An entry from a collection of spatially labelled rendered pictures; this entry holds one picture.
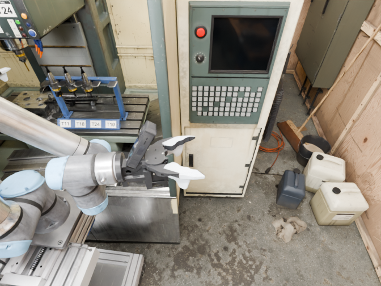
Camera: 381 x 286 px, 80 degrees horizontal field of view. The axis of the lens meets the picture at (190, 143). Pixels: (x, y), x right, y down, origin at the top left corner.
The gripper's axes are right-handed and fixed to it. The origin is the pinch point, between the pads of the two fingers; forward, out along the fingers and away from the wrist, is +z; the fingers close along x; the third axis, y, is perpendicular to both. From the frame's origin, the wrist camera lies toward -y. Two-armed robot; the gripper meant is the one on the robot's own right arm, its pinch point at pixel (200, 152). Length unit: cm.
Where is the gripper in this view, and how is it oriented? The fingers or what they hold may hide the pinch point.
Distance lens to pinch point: 54.9
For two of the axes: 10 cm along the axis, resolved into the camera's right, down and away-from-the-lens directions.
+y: 0.2, 8.0, 6.0
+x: 1.3, 6.0, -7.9
